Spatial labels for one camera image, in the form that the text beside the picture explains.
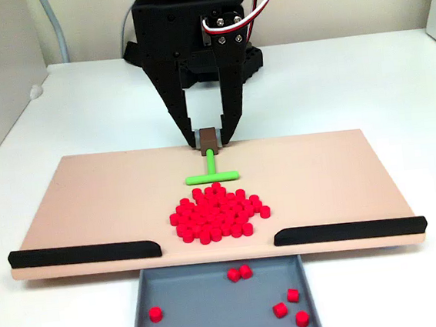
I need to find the thick grey cable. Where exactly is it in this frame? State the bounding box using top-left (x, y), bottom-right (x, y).
top-left (36, 0), bottom-right (71, 66)

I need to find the grey plastic tray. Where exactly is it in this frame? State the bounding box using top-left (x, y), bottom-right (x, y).
top-left (122, 252), bottom-right (324, 327)

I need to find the black guard rail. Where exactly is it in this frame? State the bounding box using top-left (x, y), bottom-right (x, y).
top-left (6, 237), bottom-right (163, 272)
top-left (272, 215), bottom-right (429, 249)

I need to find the thin grey cable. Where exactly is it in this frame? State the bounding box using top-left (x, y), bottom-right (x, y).
top-left (118, 8), bottom-right (134, 60)

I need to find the beige rectangular board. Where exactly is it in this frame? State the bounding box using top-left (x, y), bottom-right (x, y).
top-left (0, 121), bottom-right (430, 285)

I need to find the pile of red granules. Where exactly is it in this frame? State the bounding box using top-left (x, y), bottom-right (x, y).
top-left (165, 176), bottom-right (275, 249)

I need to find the green T-shaped pusher tool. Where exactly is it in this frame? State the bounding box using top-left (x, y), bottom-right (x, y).
top-left (179, 124), bottom-right (241, 186)

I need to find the small white bumper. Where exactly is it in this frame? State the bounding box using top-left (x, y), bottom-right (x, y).
top-left (28, 84), bottom-right (45, 101)

